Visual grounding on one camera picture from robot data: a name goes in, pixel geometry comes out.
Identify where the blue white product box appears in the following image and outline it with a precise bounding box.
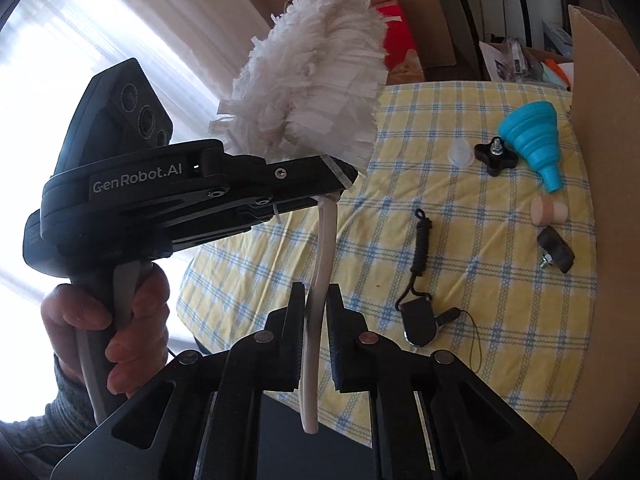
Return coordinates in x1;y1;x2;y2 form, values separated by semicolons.
542;20;574;54

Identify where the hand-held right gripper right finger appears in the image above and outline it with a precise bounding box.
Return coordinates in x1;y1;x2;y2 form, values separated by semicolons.
326;283;576;480

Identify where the black fob with lanyard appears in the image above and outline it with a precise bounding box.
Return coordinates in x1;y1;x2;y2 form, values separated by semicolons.
394;207;485;375

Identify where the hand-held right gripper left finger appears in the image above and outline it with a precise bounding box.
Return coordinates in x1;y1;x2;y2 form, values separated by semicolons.
50;282;306;480

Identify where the white paper sheet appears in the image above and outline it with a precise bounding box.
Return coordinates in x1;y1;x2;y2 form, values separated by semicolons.
479;41;507;81

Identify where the blue collapsible funnel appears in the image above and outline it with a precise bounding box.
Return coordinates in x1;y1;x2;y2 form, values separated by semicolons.
497;100;565;194

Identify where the clear plastic cap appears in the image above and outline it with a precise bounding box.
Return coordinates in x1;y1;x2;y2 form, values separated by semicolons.
446;141;476;167

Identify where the white sheer curtain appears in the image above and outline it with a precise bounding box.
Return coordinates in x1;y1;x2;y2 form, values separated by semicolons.
0;0;296;311

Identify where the person's left hand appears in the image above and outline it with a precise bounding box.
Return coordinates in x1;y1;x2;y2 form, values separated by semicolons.
41;262;171;380

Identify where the small black knob with screw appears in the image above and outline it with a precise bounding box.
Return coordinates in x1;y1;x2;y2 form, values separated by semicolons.
536;226;576;275

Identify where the person's left forearm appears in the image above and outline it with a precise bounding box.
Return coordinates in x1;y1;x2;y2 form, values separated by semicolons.
0;352;101;480

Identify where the clear plastic bag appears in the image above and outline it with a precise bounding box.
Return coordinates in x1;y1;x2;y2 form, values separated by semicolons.
500;37;532;81

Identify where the black star knob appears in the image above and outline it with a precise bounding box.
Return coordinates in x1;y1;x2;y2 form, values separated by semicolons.
474;136;523;177

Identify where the wooden cylinder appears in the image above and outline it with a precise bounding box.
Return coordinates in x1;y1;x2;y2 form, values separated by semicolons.
531;195;570;226

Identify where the white fluffy duster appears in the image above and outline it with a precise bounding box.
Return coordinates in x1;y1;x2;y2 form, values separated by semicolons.
209;0;388;433

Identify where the brown cardboard carton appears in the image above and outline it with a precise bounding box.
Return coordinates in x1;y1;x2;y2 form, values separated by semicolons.
350;0;461;82

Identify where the red chocolate gift bag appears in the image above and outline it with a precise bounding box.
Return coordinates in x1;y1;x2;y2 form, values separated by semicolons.
372;2;427;84

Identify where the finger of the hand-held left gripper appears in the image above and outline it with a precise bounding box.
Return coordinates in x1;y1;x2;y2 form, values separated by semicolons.
201;141;359;198
234;195;322;234

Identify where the orange card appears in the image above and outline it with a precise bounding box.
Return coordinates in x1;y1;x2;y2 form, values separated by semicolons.
542;59;573;88

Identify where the cardboard box of clutter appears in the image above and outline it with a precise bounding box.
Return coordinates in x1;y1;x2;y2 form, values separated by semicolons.
477;35;576;93

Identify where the yellow checked tablecloth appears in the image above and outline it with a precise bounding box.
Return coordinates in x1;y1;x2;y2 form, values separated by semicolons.
180;80;598;448

